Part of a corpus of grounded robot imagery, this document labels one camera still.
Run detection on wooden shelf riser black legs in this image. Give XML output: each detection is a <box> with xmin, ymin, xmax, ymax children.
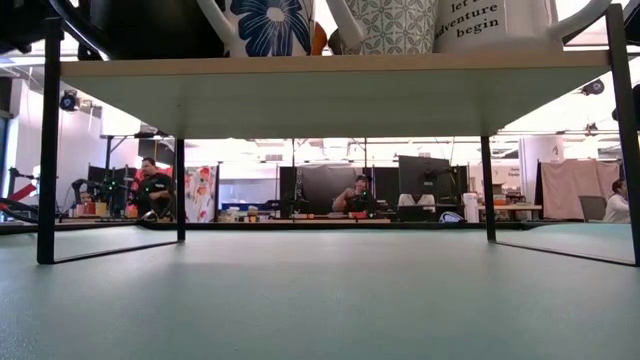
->
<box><xmin>37</xmin><ymin>4</ymin><xmax>640</xmax><ymax>266</ymax></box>

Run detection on orange mug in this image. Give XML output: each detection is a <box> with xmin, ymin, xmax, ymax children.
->
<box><xmin>310</xmin><ymin>22</ymin><xmax>329</xmax><ymax>56</ymax></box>

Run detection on white tall container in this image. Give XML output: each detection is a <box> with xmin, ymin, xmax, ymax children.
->
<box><xmin>462</xmin><ymin>193</ymin><xmax>480</xmax><ymax>224</ymax></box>

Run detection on black computer monitor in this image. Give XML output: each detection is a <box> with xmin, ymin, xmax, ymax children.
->
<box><xmin>398</xmin><ymin>155</ymin><xmax>451</xmax><ymax>199</ymax></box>

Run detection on teal enamel mug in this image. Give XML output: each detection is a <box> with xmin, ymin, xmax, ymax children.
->
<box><xmin>327</xmin><ymin>28</ymin><xmax>347</xmax><ymax>55</ymax></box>

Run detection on white mug grey geometric pattern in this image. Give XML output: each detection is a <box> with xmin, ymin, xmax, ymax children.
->
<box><xmin>327</xmin><ymin>0</ymin><xmax>440</xmax><ymax>56</ymax></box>

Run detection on pink hanging cloth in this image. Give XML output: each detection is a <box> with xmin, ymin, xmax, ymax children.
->
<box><xmin>537</xmin><ymin>159</ymin><xmax>622</xmax><ymax>221</ymax></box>

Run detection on green table mat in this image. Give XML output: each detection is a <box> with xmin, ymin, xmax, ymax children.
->
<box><xmin>0</xmin><ymin>222</ymin><xmax>640</xmax><ymax>360</ymax></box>

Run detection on white mug blue flower print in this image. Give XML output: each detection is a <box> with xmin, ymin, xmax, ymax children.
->
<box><xmin>196</xmin><ymin>0</ymin><xmax>316</xmax><ymax>58</ymax></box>

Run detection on black metal table frame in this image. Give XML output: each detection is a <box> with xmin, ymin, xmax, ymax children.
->
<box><xmin>0</xmin><ymin>219</ymin><xmax>551</xmax><ymax>236</ymax></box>

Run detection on floral print banner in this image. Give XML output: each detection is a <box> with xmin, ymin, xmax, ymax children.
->
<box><xmin>185</xmin><ymin>166</ymin><xmax>219</xmax><ymax>224</ymax></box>

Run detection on grey office chair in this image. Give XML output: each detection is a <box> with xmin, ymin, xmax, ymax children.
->
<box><xmin>578</xmin><ymin>195</ymin><xmax>606</xmax><ymax>224</ymax></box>

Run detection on white mug black adventure text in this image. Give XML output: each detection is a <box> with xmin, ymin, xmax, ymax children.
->
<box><xmin>432</xmin><ymin>0</ymin><xmax>614</xmax><ymax>54</ymax></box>

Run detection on black backdrop panel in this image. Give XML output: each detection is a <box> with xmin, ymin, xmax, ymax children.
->
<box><xmin>278</xmin><ymin>165</ymin><xmax>374</xmax><ymax>216</ymax></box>

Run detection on wooden desk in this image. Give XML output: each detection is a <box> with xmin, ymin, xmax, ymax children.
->
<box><xmin>477</xmin><ymin>203</ymin><xmax>544</xmax><ymax>212</ymax></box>

